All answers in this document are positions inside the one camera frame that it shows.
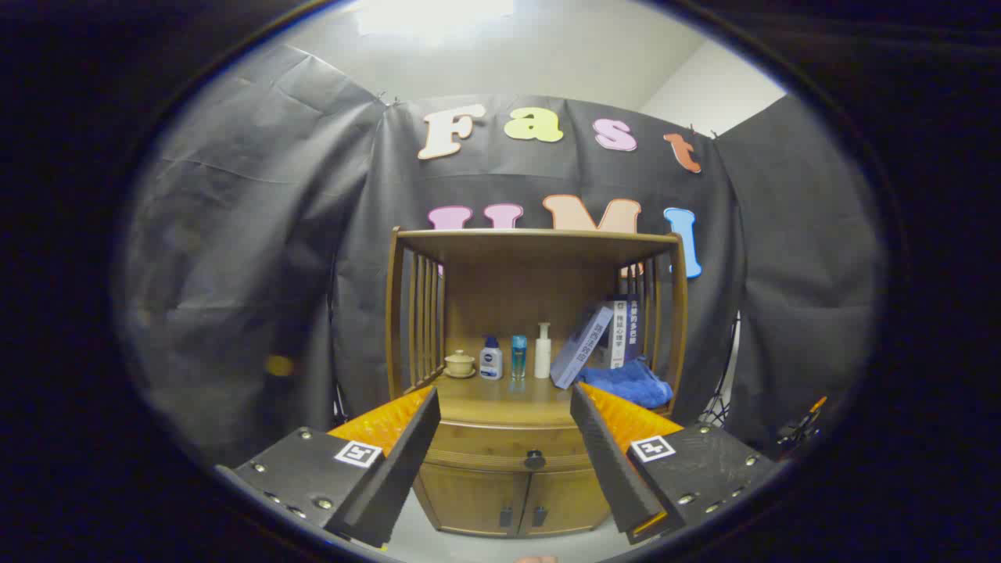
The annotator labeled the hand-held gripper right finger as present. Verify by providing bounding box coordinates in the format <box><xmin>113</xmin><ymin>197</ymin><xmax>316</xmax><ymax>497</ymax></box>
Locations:
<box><xmin>569</xmin><ymin>382</ymin><xmax>783</xmax><ymax>546</ymax></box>

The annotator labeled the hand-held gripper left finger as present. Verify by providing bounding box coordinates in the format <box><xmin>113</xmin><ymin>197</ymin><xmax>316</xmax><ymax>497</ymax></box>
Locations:
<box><xmin>215</xmin><ymin>385</ymin><xmax>442</xmax><ymax>550</ymax></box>

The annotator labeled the wooden drawer with black knob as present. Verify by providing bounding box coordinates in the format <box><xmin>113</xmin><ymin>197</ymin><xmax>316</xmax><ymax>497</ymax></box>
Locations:
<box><xmin>426</xmin><ymin>422</ymin><xmax>595</xmax><ymax>472</ymax></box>

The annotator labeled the wooden cabinet door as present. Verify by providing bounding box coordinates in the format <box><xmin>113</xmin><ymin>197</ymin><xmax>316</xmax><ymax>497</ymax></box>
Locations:
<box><xmin>520</xmin><ymin>468</ymin><xmax>612</xmax><ymax>537</ymax></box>
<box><xmin>413</xmin><ymin>461</ymin><xmax>533</xmax><ymax>537</ymax></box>

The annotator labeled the wooden countertop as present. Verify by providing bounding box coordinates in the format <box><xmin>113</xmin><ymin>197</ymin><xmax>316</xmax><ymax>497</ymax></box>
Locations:
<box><xmin>426</xmin><ymin>368</ymin><xmax>673</xmax><ymax>429</ymax></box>

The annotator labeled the wooden cabinet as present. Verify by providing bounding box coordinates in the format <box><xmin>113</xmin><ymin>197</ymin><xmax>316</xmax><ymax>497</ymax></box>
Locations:
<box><xmin>385</xmin><ymin>227</ymin><xmax>689</xmax><ymax>539</ymax></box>

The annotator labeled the blue towel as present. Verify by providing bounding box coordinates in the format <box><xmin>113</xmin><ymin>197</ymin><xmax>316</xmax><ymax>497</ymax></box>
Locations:
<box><xmin>575</xmin><ymin>357</ymin><xmax>673</xmax><ymax>410</ymax></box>

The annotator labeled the lavender book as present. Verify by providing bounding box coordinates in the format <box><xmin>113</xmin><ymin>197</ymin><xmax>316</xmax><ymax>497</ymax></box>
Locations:
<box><xmin>550</xmin><ymin>305</ymin><xmax>615</xmax><ymax>389</ymax></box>

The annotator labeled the white lotion bottle blue cap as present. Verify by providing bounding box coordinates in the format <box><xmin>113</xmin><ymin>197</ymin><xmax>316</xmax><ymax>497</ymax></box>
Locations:
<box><xmin>479</xmin><ymin>335</ymin><xmax>504</xmax><ymax>381</ymax></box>

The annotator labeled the white spine book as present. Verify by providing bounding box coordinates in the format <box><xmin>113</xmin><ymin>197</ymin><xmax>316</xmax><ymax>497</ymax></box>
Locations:
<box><xmin>610</xmin><ymin>300</ymin><xmax>628</xmax><ymax>370</ymax></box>

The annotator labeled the black tripod stand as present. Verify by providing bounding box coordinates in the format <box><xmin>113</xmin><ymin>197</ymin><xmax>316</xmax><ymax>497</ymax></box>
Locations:
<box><xmin>700</xmin><ymin>313</ymin><xmax>740</xmax><ymax>427</ymax></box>

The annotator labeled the dark blue book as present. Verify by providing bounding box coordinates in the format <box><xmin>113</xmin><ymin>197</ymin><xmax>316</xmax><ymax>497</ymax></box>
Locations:
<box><xmin>626</xmin><ymin>296</ymin><xmax>644</xmax><ymax>364</ymax></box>

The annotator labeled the black and orange tool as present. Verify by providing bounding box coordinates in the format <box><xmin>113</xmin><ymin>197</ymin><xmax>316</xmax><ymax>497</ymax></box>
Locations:
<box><xmin>778</xmin><ymin>396</ymin><xmax>827</xmax><ymax>450</ymax></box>

